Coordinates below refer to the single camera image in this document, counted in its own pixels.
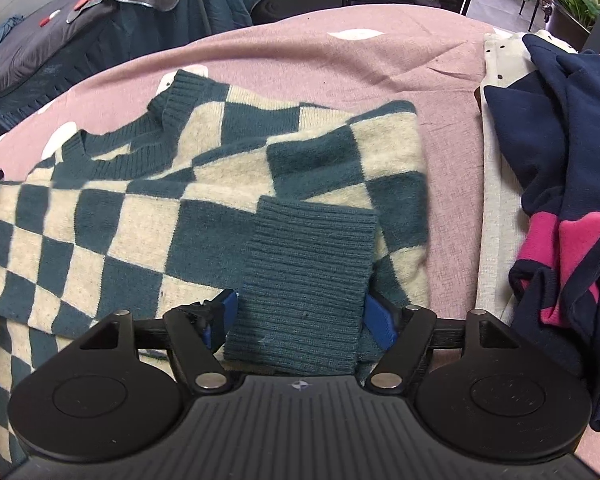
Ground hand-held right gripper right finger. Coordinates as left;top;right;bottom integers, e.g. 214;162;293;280
364;292;521;394

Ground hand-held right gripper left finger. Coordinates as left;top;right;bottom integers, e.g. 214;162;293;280
72;287;241;394

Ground teal and cream checkered sweater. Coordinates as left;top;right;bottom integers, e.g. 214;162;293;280
0;70;431;478

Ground cream dotted cloth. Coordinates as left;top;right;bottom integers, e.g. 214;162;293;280
475;30;576;326

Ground pink polka dot bedsheet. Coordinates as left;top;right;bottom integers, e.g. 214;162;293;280
0;2;600;480

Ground navy and pink garment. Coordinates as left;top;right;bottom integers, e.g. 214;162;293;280
482;34;600;433

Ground black round stool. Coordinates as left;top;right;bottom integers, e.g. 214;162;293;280
250;0;343;26

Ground dark grey massage bed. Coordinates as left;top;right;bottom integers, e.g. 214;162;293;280
0;0;261;146

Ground denim blue cloth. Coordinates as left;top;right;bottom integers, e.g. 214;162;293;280
0;15;26;63

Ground potted green plant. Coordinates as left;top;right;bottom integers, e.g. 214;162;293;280
519;0;600;51

